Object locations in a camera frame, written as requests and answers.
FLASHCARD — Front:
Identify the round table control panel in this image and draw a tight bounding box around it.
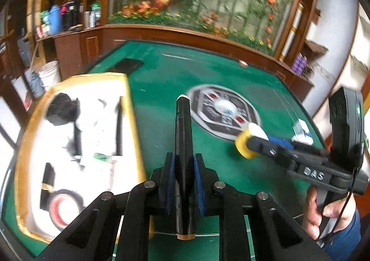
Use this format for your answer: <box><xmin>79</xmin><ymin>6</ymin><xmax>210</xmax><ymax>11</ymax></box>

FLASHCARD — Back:
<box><xmin>186</xmin><ymin>84</ymin><xmax>262</xmax><ymax>140</ymax></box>

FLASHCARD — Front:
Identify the yellow-taped white box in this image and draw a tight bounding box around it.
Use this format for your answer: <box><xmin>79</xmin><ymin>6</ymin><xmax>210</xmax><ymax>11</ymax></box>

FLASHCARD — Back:
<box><xmin>14</xmin><ymin>73</ymin><xmax>148</xmax><ymax>243</ymax></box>

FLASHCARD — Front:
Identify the black marker grey end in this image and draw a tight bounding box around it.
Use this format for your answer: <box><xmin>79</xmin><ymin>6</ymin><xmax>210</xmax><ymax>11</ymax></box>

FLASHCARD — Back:
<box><xmin>73</xmin><ymin>98</ymin><xmax>84</xmax><ymax>161</ymax></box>

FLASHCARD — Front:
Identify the black pouch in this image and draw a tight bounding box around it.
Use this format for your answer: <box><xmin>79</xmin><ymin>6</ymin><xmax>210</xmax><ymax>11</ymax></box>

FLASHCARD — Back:
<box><xmin>46</xmin><ymin>92</ymin><xmax>80</xmax><ymax>126</ymax></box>

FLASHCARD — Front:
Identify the black phone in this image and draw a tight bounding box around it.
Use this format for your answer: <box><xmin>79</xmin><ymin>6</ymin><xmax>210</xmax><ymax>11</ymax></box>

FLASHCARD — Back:
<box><xmin>111</xmin><ymin>58</ymin><xmax>144</xmax><ymax>74</ymax></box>

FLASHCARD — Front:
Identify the blue thermos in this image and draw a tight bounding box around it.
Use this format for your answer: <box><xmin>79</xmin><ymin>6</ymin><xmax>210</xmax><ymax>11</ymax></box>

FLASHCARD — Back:
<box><xmin>48</xmin><ymin>5</ymin><xmax>63</xmax><ymax>35</ymax></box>

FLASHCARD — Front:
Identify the person's right hand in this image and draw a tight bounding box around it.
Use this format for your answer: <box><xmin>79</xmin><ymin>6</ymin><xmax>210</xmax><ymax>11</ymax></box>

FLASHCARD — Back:
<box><xmin>302</xmin><ymin>187</ymin><xmax>357</xmax><ymax>241</ymax></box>

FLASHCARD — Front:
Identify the blue plastic jug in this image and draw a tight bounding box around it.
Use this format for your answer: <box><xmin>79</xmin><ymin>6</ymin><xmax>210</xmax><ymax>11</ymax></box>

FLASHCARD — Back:
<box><xmin>27</xmin><ymin>71</ymin><xmax>44</xmax><ymax>99</ymax></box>

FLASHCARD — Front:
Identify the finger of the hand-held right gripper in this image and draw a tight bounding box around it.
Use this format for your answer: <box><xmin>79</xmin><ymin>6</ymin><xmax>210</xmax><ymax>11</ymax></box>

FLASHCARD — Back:
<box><xmin>267</xmin><ymin>136</ymin><xmax>294</xmax><ymax>150</ymax></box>
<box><xmin>247</xmin><ymin>135</ymin><xmax>330</xmax><ymax>169</ymax></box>

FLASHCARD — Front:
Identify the white bottle with green print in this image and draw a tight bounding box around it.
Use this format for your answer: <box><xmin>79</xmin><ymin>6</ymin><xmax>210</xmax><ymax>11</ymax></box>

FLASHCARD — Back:
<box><xmin>81</xmin><ymin>151</ymin><xmax>117</xmax><ymax>189</ymax></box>

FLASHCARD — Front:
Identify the long thin black pen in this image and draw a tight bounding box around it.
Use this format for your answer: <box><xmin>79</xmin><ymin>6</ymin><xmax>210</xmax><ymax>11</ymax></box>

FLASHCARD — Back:
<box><xmin>115</xmin><ymin>96</ymin><xmax>124</xmax><ymax>161</ymax></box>

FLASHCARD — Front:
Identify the white power adapter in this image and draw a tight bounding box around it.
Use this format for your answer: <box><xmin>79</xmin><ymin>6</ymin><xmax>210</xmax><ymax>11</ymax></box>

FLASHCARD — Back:
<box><xmin>291</xmin><ymin>119</ymin><xmax>315</xmax><ymax>146</ymax></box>

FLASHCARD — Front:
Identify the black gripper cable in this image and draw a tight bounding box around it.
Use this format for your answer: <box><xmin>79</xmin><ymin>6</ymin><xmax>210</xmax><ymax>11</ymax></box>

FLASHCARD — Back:
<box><xmin>316</xmin><ymin>142</ymin><xmax>364</xmax><ymax>246</ymax></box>

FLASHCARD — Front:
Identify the white bucket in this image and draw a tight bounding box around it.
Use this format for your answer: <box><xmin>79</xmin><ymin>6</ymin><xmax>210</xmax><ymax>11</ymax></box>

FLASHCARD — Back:
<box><xmin>38</xmin><ymin>60</ymin><xmax>62</xmax><ymax>92</ymax></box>

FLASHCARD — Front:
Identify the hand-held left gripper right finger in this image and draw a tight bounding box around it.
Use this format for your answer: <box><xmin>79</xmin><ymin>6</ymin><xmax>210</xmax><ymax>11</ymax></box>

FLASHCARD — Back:
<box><xmin>194</xmin><ymin>153</ymin><xmax>333</xmax><ymax>261</ymax></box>

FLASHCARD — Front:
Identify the black tape roll red core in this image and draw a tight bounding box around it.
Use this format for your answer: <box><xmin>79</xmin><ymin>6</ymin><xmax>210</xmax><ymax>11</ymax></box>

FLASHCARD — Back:
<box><xmin>48</xmin><ymin>189</ymin><xmax>85</xmax><ymax>233</ymax></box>

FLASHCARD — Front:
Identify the black tube with gold band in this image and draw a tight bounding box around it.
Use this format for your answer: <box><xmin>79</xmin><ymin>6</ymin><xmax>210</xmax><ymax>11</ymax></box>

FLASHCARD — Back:
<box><xmin>40</xmin><ymin>162</ymin><xmax>56</xmax><ymax>210</ymax></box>

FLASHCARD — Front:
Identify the wooden cabinet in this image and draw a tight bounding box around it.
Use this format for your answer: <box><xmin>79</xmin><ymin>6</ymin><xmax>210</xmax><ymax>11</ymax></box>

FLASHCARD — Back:
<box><xmin>36</xmin><ymin>24</ymin><xmax>117</xmax><ymax>77</ymax></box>

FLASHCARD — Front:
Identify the large white bottle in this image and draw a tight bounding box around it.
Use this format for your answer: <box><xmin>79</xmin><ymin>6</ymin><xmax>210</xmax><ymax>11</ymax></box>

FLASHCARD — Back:
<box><xmin>79</xmin><ymin>99</ymin><xmax>115</xmax><ymax>150</ymax></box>

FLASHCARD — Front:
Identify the steel cup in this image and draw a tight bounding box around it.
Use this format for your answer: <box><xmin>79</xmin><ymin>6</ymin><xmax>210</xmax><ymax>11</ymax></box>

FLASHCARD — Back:
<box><xmin>83</xmin><ymin>9</ymin><xmax>98</xmax><ymax>28</ymax></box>

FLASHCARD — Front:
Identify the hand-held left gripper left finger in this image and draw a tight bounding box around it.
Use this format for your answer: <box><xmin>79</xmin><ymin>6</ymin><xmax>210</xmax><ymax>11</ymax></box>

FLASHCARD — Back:
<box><xmin>35</xmin><ymin>153</ymin><xmax>177</xmax><ymax>261</ymax></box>

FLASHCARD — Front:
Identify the person's right forearm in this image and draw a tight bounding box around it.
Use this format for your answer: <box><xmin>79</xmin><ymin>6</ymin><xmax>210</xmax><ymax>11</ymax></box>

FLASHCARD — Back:
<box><xmin>322</xmin><ymin>208</ymin><xmax>364</xmax><ymax>259</ymax></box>

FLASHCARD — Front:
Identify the thick black marker white print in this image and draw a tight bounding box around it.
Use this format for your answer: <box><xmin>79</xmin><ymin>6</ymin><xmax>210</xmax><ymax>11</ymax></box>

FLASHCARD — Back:
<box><xmin>174</xmin><ymin>95</ymin><xmax>197</xmax><ymax>241</ymax></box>

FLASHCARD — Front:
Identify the yellow tape roll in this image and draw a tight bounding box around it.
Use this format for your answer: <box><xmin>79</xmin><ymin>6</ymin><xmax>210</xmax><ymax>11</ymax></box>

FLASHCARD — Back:
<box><xmin>234</xmin><ymin>123</ymin><xmax>269</xmax><ymax>160</ymax></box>

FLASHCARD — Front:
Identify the purple object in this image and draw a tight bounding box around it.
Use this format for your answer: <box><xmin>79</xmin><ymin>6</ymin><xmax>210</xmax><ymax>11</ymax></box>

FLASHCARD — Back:
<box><xmin>290</xmin><ymin>54</ymin><xmax>307</xmax><ymax>74</ymax></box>

